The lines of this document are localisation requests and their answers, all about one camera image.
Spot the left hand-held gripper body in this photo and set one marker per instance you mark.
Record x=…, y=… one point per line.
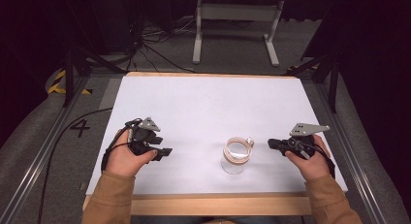
x=142, y=140

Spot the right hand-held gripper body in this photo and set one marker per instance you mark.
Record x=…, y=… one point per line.
x=303, y=143

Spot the person's right hand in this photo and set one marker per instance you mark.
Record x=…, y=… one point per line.
x=311, y=167

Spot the person's left hand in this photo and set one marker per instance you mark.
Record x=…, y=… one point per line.
x=124, y=159

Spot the clear glass jar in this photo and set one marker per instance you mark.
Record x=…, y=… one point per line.
x=233, y=166

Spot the white table cover sheet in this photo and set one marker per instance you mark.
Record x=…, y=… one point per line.
x=206, y=107

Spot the black metal stand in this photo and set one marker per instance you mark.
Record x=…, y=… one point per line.
x=332, y=85
x=69, y=75

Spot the yellow black hazard tape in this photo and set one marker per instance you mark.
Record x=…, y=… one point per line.
x=56, y=85

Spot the metal floor rail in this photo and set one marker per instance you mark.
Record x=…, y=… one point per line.
x=352, y=153
x=35, y=159

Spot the white metal desk frame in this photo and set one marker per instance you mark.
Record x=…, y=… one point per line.
x=237, y=12

